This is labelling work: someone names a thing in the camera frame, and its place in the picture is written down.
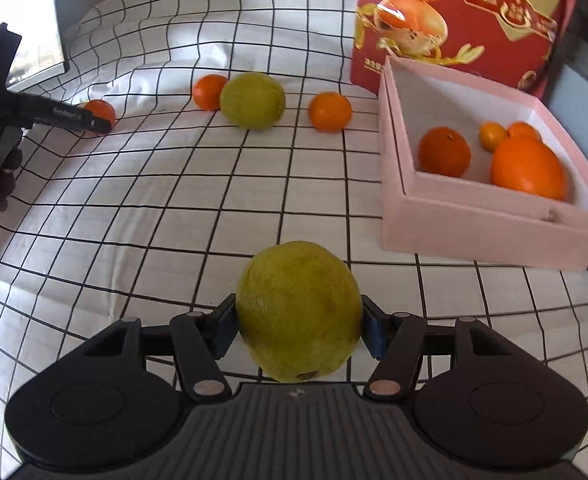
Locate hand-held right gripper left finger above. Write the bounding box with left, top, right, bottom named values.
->
left=86, top=294, right=239, bottom=403

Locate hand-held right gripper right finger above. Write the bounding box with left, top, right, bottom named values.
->
left=361, top=294, right=512, bottom=403

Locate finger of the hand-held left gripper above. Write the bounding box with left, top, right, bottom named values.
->
left=85, top=110, right=116, bottom=136

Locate green guava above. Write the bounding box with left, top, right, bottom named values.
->
left=219, top=72, right=286, bottom=128
left=235, top=241, right=363, bottom=383

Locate pink cardboard box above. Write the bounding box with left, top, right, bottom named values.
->
left=378, top=55, right=588, bottom=272

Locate large orange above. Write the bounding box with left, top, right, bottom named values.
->
left=490, top=136, right=568, bottom=202

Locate tiny orange kumquat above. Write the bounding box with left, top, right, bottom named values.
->
left=478, top=122, right=508, bottom=152

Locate person's left hand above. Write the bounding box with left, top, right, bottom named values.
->
left=0, top=132, right=23, bottom=213

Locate black computer monitor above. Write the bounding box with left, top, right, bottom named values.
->
left=4, top=0, right=71, bottom=88

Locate white black-grid cloth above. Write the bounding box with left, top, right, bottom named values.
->
left=0, top=0, right=588, bottom=480

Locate red snack bag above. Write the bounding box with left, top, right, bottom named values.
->
left=350, top=0, right=582, bottom=98

